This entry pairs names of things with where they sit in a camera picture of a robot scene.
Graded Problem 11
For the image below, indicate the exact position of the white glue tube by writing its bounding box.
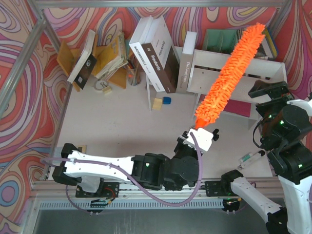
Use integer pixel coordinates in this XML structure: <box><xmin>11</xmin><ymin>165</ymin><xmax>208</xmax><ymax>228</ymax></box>
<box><xmin>237</xmin><ymin>150</ymin><xmax>265</xmax><ymax>170</ymax></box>

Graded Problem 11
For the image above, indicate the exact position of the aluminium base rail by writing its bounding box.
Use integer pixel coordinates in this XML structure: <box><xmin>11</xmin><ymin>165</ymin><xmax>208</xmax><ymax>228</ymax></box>
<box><xmin>31</xmin><ymin>179</ymin><xmax>271</xmax><ymax>199</ymax></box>

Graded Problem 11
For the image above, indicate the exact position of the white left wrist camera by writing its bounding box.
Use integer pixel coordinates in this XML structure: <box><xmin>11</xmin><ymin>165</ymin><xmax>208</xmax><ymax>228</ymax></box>
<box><xmin>183</xmin><ymin>128</ymin><xmax>214</xmax><ymax>153</ymax></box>

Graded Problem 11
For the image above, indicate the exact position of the black binder clip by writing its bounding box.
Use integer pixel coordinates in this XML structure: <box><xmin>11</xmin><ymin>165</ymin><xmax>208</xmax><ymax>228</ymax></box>
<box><xmin>212</xmin><ymin>129</ymin><xmax>219</xmax><ymax>141</ymax></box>

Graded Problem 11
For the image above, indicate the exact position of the beige digital timer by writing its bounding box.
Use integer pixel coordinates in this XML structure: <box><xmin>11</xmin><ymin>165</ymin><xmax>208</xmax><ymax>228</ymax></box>
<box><xmin>76</xmin><ymin>145</ymin><xmax>87</xmax><ymax>153</ymax></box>

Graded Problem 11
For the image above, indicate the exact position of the yellow sticky note pad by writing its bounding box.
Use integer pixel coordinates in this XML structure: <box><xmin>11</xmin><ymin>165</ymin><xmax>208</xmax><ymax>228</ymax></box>
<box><xmin>152</xmin><ymin>98</ymin><xmax>163</xmax><ymax>110</ymax></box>

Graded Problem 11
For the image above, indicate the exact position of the tape ring with clip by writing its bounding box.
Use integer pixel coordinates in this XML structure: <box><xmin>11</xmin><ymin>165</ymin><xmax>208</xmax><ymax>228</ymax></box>
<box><xmin>94</xmin><ymin>79</ymin><xmax>113</xmax><ymax>95</ymax></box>

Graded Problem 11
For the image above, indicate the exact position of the white black leaning book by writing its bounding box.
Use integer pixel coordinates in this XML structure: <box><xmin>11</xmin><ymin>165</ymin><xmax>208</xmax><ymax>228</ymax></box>
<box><xmin>67</xmin><ymin>29</ymin><xmax>97</xmax><ymax>90</ymax></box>

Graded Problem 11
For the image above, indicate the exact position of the grey upright book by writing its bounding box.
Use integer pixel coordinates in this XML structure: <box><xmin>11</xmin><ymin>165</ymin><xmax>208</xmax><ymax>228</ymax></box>
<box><xmin>176</xmin><ymin>31</ymin><xmax>197</xmax><ymax>93</ymax></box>

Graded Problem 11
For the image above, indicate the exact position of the clear pen cup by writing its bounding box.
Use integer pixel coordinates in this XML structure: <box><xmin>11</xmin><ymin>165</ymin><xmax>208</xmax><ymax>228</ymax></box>
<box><xmin>127</xmin><ymin>67</ymin><xmax>141</xmax><ymax>86</ymax></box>

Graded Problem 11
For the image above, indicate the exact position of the blue small cube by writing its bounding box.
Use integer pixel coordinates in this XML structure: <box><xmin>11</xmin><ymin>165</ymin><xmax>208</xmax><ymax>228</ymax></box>
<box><xmin>162</xmin><ymin>97</ymin><xmax>172</xmax><ymax>105</ymax></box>

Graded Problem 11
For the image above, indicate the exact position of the orange microfiber duster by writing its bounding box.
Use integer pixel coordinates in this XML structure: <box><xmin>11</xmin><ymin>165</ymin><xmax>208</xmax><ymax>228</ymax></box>
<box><xmin>195</xmin><ymin>23</ymin><xmax>266</xmax><ymax>129</ymax></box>

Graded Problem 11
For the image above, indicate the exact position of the teal file organizer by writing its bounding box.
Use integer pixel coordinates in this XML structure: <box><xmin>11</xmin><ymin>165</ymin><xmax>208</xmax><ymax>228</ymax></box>
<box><xmin>202</xmin><ymin>27</ymin><xmax>279</xmax><ymax>61</ymax></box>

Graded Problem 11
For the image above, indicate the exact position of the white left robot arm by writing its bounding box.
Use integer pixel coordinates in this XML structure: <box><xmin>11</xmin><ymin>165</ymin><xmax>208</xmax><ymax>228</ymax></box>
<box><xmin>52</xmin><ymin>138</ymin><xmax>199</xmax><ymax>193</ymax></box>

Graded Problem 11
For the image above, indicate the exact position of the magenta folder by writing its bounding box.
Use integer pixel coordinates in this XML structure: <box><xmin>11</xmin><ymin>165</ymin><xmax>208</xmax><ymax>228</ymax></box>
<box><xmin>224</xmin><ymin>99</ymin><xmax>251</xmax><ymax>117</ymax></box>

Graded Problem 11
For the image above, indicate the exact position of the white wooden bookshelf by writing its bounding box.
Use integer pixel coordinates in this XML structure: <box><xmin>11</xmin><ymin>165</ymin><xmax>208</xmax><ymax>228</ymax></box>
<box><xmin>187</xmin><ymin>50</ymin><xmax>287</xmax><ymax>122</ymax></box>

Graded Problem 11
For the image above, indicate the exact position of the large white brown book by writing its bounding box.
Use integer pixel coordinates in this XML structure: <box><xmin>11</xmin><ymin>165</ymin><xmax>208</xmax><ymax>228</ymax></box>
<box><xmin>129</xmin><ymin>16</ymin><xmax>180</xmax><ymax>93</ymax></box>

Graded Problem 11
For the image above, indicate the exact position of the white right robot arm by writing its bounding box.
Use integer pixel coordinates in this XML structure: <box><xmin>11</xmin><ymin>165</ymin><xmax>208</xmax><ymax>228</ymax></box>
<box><xmin>221</xmin><ymin>80</ymin><xmax>312</xmax><ymax>234</ymax></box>

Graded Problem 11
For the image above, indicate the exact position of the wooden book stand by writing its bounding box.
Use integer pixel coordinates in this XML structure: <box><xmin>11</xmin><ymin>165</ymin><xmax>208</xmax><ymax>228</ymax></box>
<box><xmin>57</xmin><ymin>30</ymin><xmax>128</xmax><ymax>89</ymax></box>

